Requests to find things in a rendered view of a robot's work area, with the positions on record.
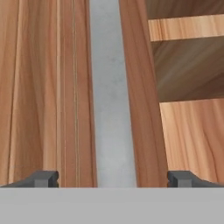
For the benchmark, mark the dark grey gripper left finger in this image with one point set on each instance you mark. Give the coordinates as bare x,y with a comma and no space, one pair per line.
43,178

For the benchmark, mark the wooden cabinet with closed doors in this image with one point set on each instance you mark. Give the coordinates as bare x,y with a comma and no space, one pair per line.
43,87

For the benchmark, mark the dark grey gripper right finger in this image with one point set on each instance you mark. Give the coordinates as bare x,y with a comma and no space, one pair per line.
182,178

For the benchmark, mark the wooden open shelf unit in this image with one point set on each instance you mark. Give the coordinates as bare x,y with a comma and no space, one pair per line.
180,87

